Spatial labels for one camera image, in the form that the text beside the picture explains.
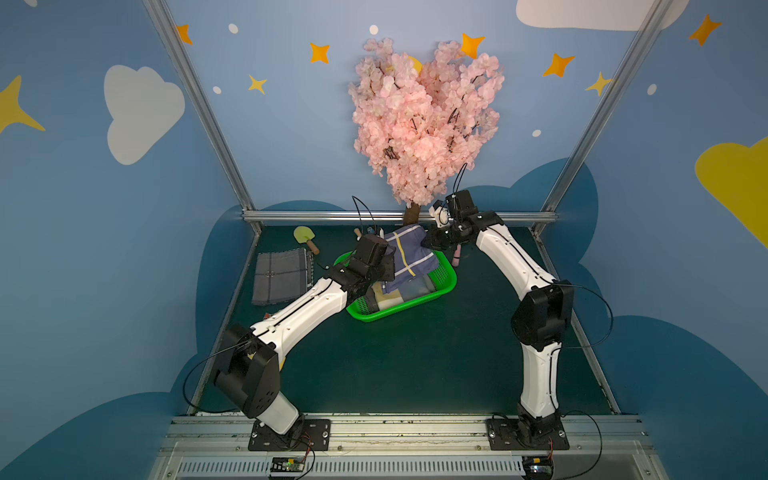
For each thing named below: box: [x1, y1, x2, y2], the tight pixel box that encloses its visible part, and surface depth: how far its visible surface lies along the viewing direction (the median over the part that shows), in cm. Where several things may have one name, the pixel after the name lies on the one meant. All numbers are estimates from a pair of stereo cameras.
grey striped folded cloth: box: [252, 248, 314, 306], surface depth 110 cm
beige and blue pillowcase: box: [372, 274, 435, 311], surface depth 98 cm
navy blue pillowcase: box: [382, 224, 439, 294], surface depth 91 cm
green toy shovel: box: [293, 226, 320, 255], surface depth 121 cm
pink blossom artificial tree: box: [349, 39, 505, 227], surface depth 75 cm
